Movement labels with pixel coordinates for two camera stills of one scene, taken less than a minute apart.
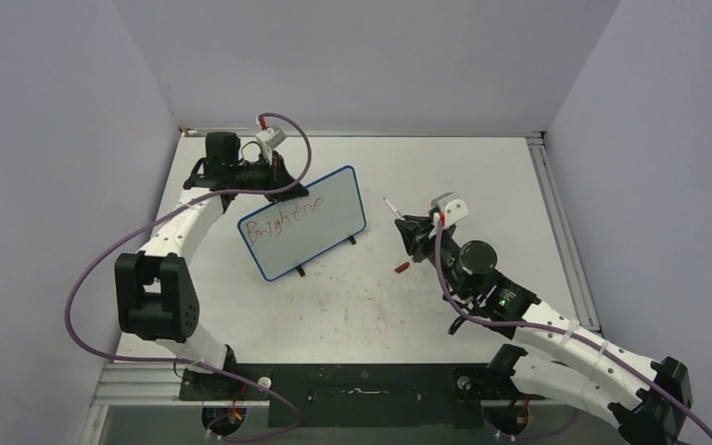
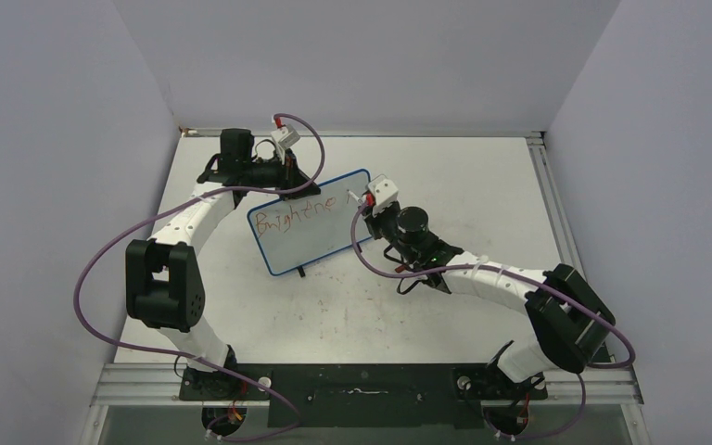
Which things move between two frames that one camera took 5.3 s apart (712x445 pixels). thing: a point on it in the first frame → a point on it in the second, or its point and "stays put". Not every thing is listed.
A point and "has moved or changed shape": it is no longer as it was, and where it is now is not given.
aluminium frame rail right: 563,232 stays put
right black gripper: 416,232 → 374,221
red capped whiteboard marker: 392,208 has moved or changed shape
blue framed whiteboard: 285,235 has moved or changed shape
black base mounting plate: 359,395 stays put
